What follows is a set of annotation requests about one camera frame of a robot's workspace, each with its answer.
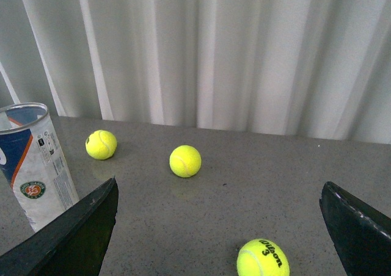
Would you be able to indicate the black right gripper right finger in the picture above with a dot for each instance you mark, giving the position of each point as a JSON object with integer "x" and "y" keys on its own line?
{"x": 360, "y": 233}

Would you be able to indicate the white pleated curtain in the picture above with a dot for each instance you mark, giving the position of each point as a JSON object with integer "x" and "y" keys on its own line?
{"x": 315, "y": 68}

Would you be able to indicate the yellow tennis ball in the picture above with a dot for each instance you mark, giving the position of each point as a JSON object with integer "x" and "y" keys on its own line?
{"x": 101, "y": 145}
{"x": 185, "y": 161}

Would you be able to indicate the Wilson tennis ball can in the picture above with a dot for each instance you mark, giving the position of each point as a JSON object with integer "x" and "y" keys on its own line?
{"x": 34, "y": 164}

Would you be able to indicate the Wilson 3 tennis ball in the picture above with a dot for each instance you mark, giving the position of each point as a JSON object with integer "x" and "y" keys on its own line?
{"x": 262, "y": 257}

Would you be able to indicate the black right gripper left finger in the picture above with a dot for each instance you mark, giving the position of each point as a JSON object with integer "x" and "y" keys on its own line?
{"x": 75, "y": 243}

